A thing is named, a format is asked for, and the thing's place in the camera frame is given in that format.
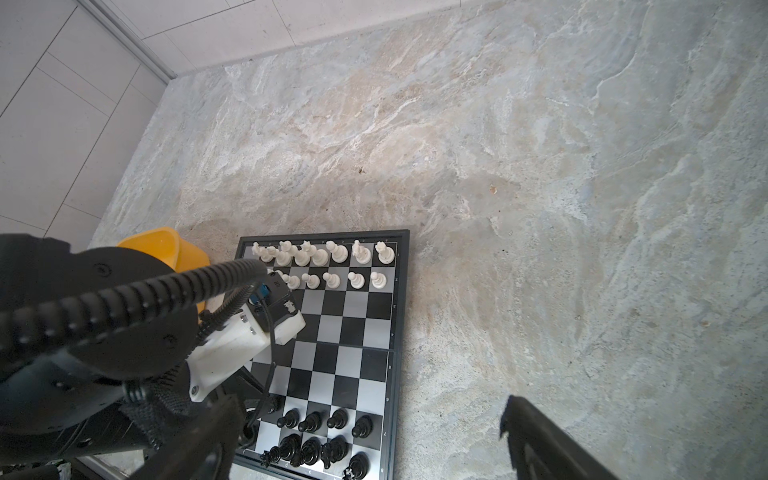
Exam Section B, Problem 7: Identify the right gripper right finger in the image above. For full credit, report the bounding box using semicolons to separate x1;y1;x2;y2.
500;395;617;480

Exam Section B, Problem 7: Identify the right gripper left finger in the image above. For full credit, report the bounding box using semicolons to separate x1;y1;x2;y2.
129;395;246;479

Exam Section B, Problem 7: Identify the black white chess board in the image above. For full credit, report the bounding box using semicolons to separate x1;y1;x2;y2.
235;230;410;479

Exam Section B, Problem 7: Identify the yellow plastic tray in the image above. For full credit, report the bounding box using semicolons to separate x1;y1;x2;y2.
116;227;212;313

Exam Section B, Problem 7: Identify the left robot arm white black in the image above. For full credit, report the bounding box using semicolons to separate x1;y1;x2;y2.
1;234;197;466

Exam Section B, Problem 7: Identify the white chess rook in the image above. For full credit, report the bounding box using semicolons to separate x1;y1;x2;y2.
375;241;395;265

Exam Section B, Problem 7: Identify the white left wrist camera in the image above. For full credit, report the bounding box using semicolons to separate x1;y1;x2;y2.
187;270;306;403

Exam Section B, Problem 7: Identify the black corrugated cable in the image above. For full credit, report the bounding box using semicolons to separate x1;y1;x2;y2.
0;257;269;361

